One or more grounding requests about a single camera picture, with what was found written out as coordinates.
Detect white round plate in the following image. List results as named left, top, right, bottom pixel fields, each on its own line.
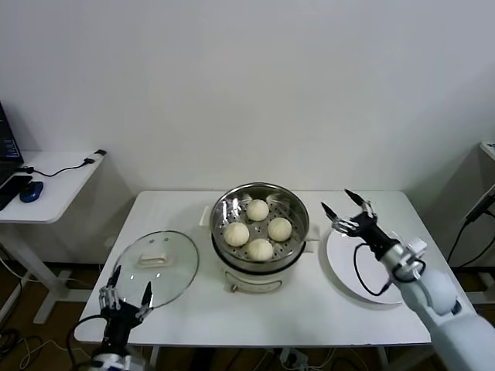
left=325, top=226, right=406, bottom=307

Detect glass pot lid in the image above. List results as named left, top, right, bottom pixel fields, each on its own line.
left=111, top=230, right=200, bottom=310

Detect white floor cable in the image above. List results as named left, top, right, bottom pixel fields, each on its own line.
left=19, top=335, right=97, bottom=368

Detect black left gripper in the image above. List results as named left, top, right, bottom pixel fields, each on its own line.
left=98, top=265, right=154, bottom=345

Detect black laptop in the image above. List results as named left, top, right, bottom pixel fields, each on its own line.
left=0, top=100, right=25, bottom=210

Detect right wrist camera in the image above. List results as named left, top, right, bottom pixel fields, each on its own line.
left=401, top=237, right=428, bottom=268

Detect black floor cables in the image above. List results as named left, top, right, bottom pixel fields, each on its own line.
left=0, top=328, right=43, bottom=371

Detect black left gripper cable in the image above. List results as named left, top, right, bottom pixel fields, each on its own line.
left=73, top=315, right=108, bottom=371

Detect white power strip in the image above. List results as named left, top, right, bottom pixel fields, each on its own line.
left=278, top=347, right=310, bottom=368

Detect white side desk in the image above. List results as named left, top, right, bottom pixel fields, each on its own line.
left=0, top=149, right=109, bottom=325

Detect stainless steel steamer basket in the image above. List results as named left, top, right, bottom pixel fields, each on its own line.
left=210, top=182, right=311, bottom=271

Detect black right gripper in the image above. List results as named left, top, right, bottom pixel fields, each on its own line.
left=320, top=188, right=399, bottom=257

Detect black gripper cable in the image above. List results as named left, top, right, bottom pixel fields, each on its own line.
left=353, top=242, right=391, bottom=297
left=73, top=315, right=108, bottom=371

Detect blue computer mouse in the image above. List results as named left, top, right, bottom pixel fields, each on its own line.
left=19, top=180, right=44, bottom=203

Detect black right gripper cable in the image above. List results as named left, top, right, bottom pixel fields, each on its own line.
left=353, top=242, right=391, bottom=297

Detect black cable with adapter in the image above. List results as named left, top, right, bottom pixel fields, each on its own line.
left=17, top=148, right=108, bottom=179

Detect white steamed baozi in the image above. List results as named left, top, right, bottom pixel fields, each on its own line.
left=268, top=216, right=293, bottom=241
left=224, top=222, right=251, bottom=247
left=246, top=199, right=269, bottom=221
left=246, top=238, right=275, bottom=262

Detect cream electric cooking pot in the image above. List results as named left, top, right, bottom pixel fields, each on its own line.
left=199, top=204, right=321, bottom=294

